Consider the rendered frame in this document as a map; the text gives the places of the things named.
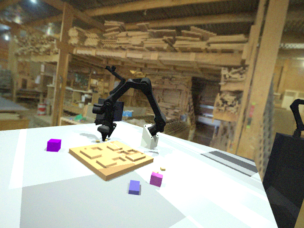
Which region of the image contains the pink cube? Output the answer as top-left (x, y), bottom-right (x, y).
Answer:
top-left (149, 172), bottom-right (163, 187)

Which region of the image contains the purple cube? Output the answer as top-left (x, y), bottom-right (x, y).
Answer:
top-left (46, 139), bottom-right (62, 152)

